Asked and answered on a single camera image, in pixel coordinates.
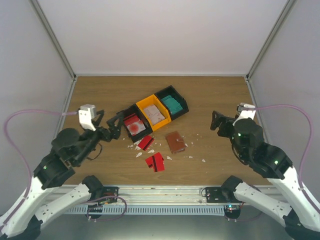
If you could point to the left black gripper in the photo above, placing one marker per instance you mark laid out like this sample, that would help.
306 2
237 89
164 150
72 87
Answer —
109 135

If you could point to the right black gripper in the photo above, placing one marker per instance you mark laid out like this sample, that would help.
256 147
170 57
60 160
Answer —
220 118

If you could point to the red credit card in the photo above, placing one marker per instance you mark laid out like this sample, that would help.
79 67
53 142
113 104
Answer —
145 143

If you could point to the brown leather card holder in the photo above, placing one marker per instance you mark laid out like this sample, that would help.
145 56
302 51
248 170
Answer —
175 142

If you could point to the yellow card bin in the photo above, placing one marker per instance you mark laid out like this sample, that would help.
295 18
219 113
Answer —
152 99

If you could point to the red black-striped card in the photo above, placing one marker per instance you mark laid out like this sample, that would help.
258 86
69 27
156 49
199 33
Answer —
158 162
150 162

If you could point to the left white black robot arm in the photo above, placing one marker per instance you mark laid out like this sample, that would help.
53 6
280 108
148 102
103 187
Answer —
31 213

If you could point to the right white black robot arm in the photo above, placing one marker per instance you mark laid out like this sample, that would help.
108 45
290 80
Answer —
299 218

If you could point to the red white card stack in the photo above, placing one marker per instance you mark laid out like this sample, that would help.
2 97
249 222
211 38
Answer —
134 124

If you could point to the teal card stack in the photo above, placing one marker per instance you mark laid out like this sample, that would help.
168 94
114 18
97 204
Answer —
172 104

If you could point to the white pink card stack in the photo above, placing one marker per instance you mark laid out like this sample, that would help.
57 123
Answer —
153 114

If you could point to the white debris pile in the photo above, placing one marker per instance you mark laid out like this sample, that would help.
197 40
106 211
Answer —
133 149

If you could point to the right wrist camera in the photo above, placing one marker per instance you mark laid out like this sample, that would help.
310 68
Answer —
245 111

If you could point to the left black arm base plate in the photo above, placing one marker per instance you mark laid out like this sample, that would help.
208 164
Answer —
107 193

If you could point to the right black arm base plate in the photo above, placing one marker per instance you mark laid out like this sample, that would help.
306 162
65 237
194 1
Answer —
215 195

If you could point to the aluminium mounting rail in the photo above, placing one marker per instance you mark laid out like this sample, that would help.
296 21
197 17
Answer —
165 194

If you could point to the grey slotted cable duct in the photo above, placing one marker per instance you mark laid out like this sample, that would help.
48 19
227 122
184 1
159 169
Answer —
176 210

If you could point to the right aluminium frame post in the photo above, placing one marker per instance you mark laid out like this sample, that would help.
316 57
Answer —
284 13

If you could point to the aluminium frame post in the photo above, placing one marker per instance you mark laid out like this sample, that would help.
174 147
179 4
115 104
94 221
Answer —
284 13
52 36

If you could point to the left aluminium frame post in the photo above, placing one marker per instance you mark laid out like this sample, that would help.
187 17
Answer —
52 36

